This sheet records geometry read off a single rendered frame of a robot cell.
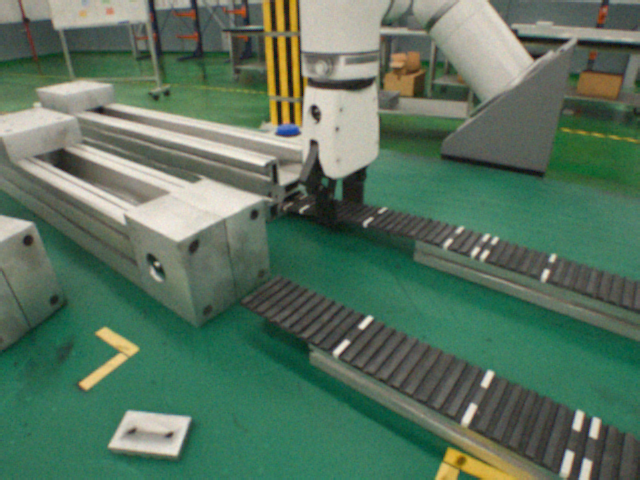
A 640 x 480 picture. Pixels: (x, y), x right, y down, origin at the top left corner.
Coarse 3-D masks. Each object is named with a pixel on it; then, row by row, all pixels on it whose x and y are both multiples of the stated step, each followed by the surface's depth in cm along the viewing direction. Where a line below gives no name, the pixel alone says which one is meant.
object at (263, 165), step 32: (96, 128) 79; (128, 128) 69; (160, 128) 75; (192, 128) 69; (224, 128) 66; (128, 160) 73; (160, 160) 66; (192, 160) 60; (224, 160) 55; (256, 160) 52; (288, 160) 58; (256, 192) 54; (288, 192) 56
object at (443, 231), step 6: (444, 222) 47; (438, 228) 46; (444, 228) 46; (450, 228) 46; (456, 228) 46; (432, 234) 44; (438, 234) 45; (444, 234) 44; (450, 234) 45; (426, 240) 44; (432, 240) 44; (438, 240) 43; (444, 240) 44; (438, 246) 43
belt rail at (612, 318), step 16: (416, 240) 45; (416, 256) 46; (432, 256) 45; (448, 256) 43; (464, 256) 42; (448, 272) 44; (464, 272) 43; (480, 272) 42; (496, 272) 40; (512, 272) 39; (496, 288) 41; (512, 288) 40; (528, 288) 40; (544, 288) 38; (560, 288) 37; (544, 304) 39; (560, 304) 37; (576, 304) 37; (592, 304) 36; (608, 304) 35; (592, 320) 36; (608, 320) 35; (624, 320) 35
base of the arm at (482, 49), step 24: (480, 0) 71; (456, 24) 71; (480, 24) 70; (504, 24) 72; (456, 48) 74; (480, 48) 71; (504, 48) 71; (480, 72) 73; (504, 72) 71; (528, 72) 67; (480, 96) 77
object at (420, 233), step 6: (426, 222) 47; (432, 222) 47; (438, 222) 47; (420, 228) 46; (426, 228) 46; (432, 228) 46; (414, 234) 45; (420, 234) 45; (426, 234) 45; (420, 240) 44
